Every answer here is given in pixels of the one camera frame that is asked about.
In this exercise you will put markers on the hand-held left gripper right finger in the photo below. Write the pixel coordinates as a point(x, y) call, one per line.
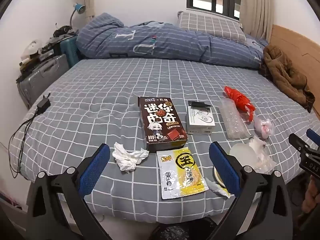
point(223, 167)

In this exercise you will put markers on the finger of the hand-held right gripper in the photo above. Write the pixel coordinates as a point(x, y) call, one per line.
point(314, 136)
point(298, 143)

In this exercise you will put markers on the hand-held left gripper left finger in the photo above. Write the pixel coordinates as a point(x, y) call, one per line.
point(96, 167)

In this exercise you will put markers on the clear plastic bag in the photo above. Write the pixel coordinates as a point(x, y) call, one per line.
point(252, 152)

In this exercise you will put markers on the brown cookie box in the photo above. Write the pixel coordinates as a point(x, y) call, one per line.
point(160, 120)

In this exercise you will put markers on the trash bin with black liner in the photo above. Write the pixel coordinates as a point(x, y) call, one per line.
point(175, 232)

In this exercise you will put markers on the yellow rimmed bowl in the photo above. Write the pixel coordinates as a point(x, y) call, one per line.
point(218, 177)

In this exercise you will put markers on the silver torn wrapper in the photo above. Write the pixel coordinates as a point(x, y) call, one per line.
point(217, 191)

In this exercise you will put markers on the crumpled white tissue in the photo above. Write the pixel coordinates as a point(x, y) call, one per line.
point(125, 157)

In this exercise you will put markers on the pink item in clear wrap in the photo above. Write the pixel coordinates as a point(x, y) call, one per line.
point(263, 127)

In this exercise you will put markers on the yellow snack packet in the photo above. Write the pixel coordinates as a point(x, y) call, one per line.
point(185, 172)

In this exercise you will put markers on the white earphone box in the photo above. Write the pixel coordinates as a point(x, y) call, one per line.
point(200, 127)

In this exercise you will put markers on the red plastic bag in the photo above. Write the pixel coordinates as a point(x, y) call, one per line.
point(237, 97)

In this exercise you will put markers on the brown jacket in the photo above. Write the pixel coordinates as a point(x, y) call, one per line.
point(282, 72)

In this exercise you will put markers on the grey checked bed sheet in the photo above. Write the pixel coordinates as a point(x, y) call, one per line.
point(112, 92)

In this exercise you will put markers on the wooden headboard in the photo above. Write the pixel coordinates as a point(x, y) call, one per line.
point(300, 45)

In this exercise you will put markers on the grey suitcase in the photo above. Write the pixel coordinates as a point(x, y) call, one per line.
point(42, 75)

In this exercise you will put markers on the teal suitcase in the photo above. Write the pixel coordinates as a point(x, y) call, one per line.
point(68, 50)

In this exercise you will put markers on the white plastic object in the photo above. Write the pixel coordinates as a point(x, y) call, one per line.
point(31, 48)

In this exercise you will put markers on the blue striped quilt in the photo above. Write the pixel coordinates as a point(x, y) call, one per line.
point(150, 42)

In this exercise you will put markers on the wide beige curtain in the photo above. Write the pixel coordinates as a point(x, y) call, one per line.
point(260, 5)

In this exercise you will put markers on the grey checked pillow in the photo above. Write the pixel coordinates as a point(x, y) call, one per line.
point(210, 25)

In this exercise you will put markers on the blue desk lamp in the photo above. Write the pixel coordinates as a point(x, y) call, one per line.
point(80, 7)

